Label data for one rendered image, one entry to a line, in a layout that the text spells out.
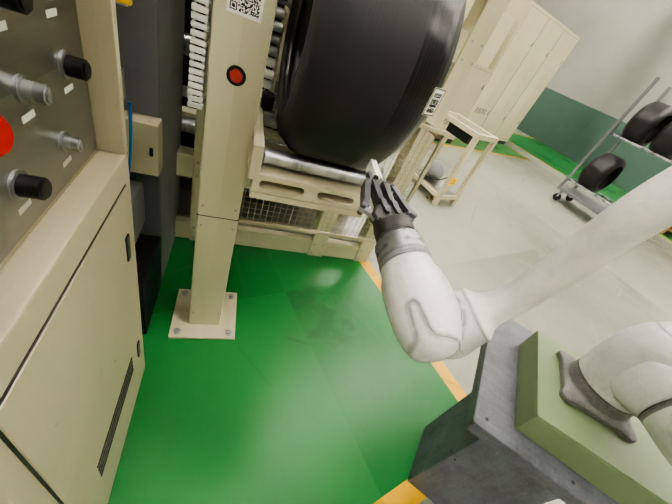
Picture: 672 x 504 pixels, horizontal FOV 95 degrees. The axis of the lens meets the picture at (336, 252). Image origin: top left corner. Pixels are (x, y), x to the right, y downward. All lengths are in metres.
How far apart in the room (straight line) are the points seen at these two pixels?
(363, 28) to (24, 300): 0.66
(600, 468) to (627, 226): 0.65
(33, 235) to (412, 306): 0.54
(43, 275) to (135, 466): 0.90
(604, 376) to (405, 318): 0.66
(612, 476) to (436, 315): 0.70
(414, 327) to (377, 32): 0.53
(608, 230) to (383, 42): 0.49
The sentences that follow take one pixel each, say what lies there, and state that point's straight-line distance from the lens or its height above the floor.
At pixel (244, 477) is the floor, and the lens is 1.33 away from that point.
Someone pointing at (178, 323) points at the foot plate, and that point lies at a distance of 1.55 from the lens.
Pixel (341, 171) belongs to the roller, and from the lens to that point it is 0.94.
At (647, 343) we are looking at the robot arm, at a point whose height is 0.96.
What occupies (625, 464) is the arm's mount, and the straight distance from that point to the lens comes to 1.07.
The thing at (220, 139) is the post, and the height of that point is 0.89.
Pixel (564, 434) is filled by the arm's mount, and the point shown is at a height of 0.73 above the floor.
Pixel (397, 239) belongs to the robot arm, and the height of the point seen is 1.03.
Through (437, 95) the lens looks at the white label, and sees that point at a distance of 0.80.
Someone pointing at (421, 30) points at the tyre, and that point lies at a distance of 0.75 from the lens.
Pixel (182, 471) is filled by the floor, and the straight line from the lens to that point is 1.32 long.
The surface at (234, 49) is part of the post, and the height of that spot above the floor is 1.11.
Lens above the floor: 1.29
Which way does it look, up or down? 37 degrees down
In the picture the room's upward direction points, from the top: 25 degrees clockwise
